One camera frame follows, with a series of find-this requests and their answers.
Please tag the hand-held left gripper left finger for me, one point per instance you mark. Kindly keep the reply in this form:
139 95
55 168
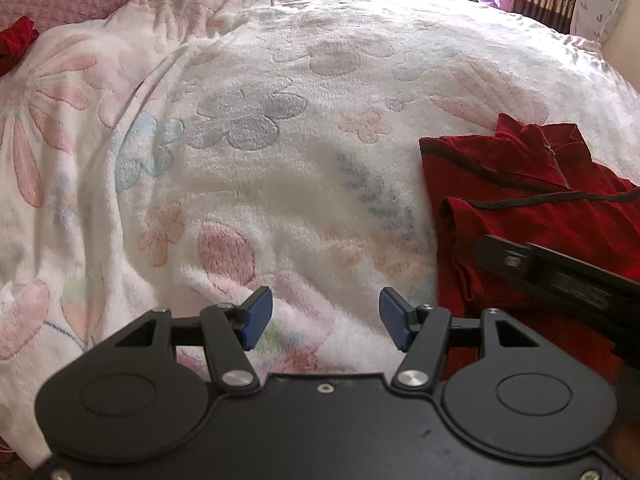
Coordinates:
258 316

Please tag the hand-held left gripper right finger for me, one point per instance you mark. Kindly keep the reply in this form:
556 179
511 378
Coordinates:
394 316

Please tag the red zip-neck top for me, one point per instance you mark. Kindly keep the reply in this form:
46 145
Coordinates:
520 200

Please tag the white floral fleece blanket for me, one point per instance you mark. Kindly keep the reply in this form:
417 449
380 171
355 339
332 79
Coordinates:
280 150

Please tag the white leaf-print pillow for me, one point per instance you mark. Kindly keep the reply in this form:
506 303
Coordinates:
597 7

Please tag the small red cloth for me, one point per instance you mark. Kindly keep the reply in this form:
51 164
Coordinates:
15 42

